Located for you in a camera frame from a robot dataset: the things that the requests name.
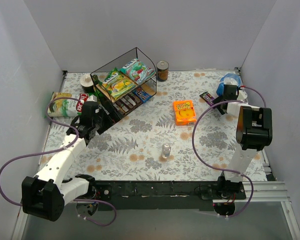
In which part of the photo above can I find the dark purple M&M's bag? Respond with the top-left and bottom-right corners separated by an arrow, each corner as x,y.
199,91 -> 215,106

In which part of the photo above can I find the brown purple chocolate bar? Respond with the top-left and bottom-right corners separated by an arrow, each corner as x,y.
113,103 -> 127,118

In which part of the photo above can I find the brown chocolate bar wrapper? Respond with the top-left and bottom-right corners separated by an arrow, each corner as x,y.
120,98 -> 135,112

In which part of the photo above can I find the green Fox's candy bag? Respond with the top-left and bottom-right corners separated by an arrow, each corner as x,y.
101,67 -> 137,100

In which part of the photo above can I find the purple M&M's candy bag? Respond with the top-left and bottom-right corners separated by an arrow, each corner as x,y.
128,93 -> 143,106

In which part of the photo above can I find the blue M&M's candy bag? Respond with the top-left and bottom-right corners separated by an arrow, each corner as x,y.
132,87 -> 152,103

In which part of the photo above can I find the teal Fox's candy bag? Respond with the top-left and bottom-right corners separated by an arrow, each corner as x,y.
120,58 -> 155,85

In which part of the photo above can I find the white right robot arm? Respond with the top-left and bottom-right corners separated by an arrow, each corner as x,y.
213,84 -> 273,184

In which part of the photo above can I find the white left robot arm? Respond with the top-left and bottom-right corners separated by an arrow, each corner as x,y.
21,96 -> 115,222

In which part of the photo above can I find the blue M&M's character bag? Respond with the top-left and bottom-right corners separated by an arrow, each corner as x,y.
216,73 -> 243,96

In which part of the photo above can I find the green cassava chips bag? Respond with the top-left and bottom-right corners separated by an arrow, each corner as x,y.
47,92 -> 98,117

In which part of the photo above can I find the green glass bottle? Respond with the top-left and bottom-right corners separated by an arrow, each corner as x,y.
91,74 -> 103,99

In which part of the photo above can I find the orange Scrub Daddy box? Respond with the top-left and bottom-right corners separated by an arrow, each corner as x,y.
172,100 -> 197,126

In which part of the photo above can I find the dark cup with white lid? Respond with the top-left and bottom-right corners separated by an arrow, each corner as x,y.
79,74 -> 95,93

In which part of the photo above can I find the food tin can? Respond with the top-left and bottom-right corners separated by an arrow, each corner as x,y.
156,60 -> 169,82

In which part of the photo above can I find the wire and wood shelf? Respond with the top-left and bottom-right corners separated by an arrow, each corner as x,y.
90,47 -> 158,122

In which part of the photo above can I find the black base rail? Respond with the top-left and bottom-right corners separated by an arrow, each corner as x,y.
89,180 -> 248,211

